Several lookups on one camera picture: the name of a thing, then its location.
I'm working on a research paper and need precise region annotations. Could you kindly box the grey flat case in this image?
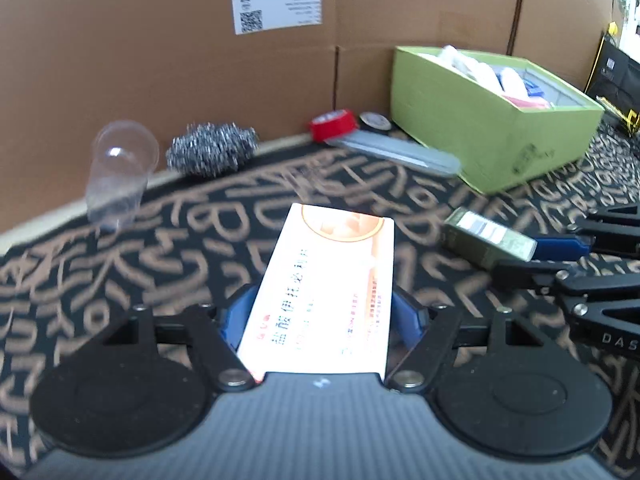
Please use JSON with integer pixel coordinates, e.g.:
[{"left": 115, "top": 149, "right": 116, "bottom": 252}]
[{"left": 326, "top": 130, "right": 461, "bottom": 177}]

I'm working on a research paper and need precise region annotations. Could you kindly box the black patterned letter mat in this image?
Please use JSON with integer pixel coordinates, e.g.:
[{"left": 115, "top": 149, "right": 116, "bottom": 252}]
[{"left": 1, "top": 126, "right": 639, "bottom": 477}]

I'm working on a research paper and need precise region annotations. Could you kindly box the white orange medicine box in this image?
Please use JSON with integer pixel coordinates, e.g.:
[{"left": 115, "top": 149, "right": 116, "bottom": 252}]
[{"left": 238, "top": 203, "right": 395, "bottom": 382}]

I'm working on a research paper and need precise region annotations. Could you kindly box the clear plastic cup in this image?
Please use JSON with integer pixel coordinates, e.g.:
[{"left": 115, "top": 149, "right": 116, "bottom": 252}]
[{"left": 85, "top": 120, "right": 160, "bottom": 232}]

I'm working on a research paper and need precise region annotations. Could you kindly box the white shipping label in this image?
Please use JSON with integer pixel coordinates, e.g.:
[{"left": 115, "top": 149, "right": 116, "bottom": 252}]
[{"left": 231, "top": 0, "right": 322, "bottom": 36}]

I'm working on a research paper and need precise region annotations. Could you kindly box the large cardboard box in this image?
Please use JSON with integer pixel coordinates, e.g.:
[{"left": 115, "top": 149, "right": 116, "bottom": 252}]
[{"left": 1, "top": 0, "right": 623, "bottom": 230}]

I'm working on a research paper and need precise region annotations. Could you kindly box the black yellow box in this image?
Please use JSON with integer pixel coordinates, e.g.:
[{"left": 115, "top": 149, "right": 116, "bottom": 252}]
[{"left": 585, "top": 21, "right": 639, "bottom": 138}]

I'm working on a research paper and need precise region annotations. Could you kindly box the olive green small box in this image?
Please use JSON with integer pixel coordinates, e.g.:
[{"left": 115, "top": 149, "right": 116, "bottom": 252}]
[{"left": 440, "top": 207, "right": 537, "bottom": 270}]

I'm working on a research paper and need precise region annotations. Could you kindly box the steel wool scourer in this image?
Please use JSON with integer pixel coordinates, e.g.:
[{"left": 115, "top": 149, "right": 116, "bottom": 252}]
[{"left": 165, "top": 122, "right": 258, "bottom": 178}]

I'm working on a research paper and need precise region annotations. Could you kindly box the white pink cuffed glove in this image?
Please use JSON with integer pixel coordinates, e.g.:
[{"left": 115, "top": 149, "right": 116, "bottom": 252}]
[{"left": 436, "top": 46, "right": 529, "bottom": 100}]

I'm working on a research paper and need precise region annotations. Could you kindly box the red tape roll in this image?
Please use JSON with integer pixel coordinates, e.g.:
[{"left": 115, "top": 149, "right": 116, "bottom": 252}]
[{"left": 309, "top": 110, "right": 359, "bottom": 143}]

